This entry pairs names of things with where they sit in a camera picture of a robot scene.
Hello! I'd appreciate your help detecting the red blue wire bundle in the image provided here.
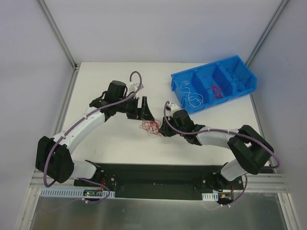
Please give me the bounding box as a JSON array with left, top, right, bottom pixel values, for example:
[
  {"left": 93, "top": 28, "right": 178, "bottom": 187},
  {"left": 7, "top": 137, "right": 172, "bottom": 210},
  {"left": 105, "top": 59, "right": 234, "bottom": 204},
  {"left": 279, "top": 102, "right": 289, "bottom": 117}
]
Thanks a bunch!
[{"left": 138, "top": 119, "right": 161, "bottom": 138}]

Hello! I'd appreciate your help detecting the white wire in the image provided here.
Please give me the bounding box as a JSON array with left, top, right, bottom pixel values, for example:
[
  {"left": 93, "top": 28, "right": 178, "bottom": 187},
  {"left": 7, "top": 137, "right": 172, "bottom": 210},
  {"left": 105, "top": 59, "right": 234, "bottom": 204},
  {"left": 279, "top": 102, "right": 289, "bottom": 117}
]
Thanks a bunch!
[
  {"left": 179, "top": 80, "right": 192, "bottom": 96},
  {"left": 187, "top": 94, "right": 206, "bottom": 108}
]

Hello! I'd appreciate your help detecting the dark blue wire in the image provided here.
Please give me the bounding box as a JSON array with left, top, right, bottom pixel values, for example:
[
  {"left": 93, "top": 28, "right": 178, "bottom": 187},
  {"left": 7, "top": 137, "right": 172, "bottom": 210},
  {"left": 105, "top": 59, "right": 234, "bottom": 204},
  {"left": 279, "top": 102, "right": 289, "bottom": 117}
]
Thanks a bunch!
[{"left": 225, "top": 57, "right": 252, "bottom": 93}]

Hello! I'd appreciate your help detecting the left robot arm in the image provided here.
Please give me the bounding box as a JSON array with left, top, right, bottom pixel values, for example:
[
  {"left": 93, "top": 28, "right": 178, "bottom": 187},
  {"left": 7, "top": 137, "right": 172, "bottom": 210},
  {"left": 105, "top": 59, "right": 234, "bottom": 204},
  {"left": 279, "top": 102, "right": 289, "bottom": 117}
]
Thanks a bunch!
[{"left": 35, "top": 80, "right": 154, "bottom": 187}]

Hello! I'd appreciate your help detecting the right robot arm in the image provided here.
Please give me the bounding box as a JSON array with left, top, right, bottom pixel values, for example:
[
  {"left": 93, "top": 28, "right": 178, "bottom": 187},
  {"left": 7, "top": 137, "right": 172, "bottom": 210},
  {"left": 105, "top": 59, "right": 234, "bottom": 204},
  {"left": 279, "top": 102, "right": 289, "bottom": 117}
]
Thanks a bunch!
[{"left": 158, "top": 109, "right": 274, "bottom": 191}]

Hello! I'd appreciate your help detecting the blue divided plastic bin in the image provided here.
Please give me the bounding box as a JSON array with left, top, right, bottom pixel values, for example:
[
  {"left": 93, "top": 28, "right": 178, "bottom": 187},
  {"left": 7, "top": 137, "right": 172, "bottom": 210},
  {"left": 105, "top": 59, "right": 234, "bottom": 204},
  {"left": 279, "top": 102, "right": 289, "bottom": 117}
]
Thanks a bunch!
[{"left": 171, "top": 55, "right": 257, "bottom": 114}]

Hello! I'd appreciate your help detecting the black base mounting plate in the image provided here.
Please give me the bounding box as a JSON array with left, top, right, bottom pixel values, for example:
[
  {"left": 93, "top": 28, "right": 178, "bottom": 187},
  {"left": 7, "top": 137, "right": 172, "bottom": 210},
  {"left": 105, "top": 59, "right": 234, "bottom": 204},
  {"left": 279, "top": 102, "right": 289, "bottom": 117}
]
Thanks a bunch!
[{"left": 73, "top": 162, "right": 248, "bottom": 199}]

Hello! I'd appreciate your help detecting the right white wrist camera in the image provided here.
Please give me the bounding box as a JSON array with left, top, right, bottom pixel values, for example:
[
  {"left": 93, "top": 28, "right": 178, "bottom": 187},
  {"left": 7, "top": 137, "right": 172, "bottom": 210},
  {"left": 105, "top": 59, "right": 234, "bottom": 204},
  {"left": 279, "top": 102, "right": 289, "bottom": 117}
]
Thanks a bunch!
[{"left": 166, "top": 103, "right": 181, "bottom": 114}]

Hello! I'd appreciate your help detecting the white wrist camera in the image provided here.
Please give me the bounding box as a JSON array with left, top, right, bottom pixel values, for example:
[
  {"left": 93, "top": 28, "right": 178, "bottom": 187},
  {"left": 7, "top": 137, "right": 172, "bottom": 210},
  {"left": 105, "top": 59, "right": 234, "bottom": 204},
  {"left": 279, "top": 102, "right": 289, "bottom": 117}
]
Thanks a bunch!
[
  {"left": 128, "top": 81, "right": 144, "bottom": 93},
  {"left": 166, "top": 103, "right": 181, "bottom": 114}
]

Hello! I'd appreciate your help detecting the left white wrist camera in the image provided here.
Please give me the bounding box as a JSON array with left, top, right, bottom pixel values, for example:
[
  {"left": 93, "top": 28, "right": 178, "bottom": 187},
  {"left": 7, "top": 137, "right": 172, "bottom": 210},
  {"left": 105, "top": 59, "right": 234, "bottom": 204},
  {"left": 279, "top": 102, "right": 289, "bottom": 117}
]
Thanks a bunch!
[{"left": 128, "top": 81, "right": 144, "bottom": 93}]

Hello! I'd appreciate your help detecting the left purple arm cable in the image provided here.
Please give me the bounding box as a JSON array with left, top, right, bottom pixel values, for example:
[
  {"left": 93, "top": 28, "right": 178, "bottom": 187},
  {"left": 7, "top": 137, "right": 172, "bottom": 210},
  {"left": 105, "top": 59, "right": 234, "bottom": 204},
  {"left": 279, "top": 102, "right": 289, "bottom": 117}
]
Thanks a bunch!
[{"left": 44, "top": 71, "right": 144, "bottom": 188}]

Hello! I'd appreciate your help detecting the left aluminium frame post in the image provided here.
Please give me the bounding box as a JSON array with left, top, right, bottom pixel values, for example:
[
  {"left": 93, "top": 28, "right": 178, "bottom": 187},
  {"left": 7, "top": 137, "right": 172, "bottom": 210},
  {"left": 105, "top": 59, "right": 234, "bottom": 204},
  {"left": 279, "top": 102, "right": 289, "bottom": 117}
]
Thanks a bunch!
[{"left": 36, "top": 0, "right": 78, "bottom": 69}]

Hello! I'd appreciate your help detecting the aluminium frame post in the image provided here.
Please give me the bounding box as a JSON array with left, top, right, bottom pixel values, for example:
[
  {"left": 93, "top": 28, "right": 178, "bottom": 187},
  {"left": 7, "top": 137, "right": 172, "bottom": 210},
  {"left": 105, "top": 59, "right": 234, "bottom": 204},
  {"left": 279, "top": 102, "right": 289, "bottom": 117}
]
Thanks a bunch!
[
  {"left": 36, "top": 0, "right": 78, "bottom": 69},
  {"left": 246, "top": 0, "right": 291, "bottom": 67}
]

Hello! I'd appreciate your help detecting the right white cable duct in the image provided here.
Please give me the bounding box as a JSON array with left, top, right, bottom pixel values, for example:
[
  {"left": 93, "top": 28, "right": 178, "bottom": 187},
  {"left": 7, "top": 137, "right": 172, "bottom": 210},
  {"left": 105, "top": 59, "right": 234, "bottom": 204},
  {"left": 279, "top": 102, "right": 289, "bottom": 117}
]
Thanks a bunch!
[{"left": 201, "top": 192, "right": 219, "bottom": 202}]

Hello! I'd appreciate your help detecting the white cable duct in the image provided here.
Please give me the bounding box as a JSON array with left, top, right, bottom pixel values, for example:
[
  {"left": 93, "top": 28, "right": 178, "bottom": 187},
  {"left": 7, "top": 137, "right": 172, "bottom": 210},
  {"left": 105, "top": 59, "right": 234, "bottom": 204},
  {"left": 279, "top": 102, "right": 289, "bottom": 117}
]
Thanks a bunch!
[
  {"left": 40, "top": 188, "right": 115, "bottom": 199},
  {"left": 201, "top": 192, "right": 219, "bottom": 202}
]

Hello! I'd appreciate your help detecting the left white cable duct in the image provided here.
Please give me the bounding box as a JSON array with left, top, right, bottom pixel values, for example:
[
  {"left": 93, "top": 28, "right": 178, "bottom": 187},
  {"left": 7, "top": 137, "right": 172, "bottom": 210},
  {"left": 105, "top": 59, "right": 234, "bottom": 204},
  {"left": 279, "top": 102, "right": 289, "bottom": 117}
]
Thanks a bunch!
[{"left": 40, "top": 188, "right": 115, "bottom": 199}]

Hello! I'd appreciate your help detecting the right aluminium frame post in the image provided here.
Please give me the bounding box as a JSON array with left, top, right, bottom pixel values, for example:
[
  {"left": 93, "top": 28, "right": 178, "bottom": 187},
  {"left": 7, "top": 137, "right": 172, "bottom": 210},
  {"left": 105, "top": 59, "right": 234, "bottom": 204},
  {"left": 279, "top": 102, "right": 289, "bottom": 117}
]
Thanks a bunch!
[{"left": 246, "top": 0, "right": 291, "bottom": 67}]

